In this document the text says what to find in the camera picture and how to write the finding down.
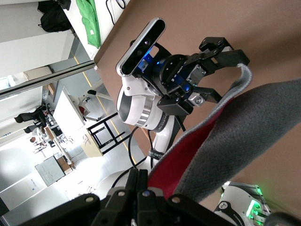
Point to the black backpack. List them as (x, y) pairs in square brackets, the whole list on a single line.
[(54, 20)]

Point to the black metal stand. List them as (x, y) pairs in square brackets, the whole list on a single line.
[(94, 128)]

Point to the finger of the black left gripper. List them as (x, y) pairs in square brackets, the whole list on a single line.
[(209, 95), (225, 57)]

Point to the light wooden cabinet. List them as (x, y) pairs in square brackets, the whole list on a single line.
[(92, 148)]

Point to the aluminium frame bar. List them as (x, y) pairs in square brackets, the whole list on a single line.
[(47, 78)]

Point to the green cloth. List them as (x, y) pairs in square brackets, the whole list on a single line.
[(90, 23)]

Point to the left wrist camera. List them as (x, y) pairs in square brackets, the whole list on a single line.
[(141, 47)]

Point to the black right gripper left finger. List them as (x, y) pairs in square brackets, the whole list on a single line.
[(113, 207)]

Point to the whiteboard with writing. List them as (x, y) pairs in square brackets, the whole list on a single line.
[(49, 170)]

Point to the seated person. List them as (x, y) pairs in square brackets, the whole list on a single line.
[(33, 140)]

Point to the red and grey towel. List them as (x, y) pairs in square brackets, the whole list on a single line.
[(235, 131)]

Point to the brown table cover sheet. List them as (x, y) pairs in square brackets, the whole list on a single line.
[(211, 18)]

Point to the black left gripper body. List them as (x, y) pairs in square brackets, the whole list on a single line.
[(174, 70)]

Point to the white partition board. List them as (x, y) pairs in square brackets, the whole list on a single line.
[(68, 113)]

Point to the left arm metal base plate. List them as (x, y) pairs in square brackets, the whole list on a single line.
[(257, 204)]

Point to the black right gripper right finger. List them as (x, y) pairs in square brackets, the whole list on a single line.
[(152, 207)]

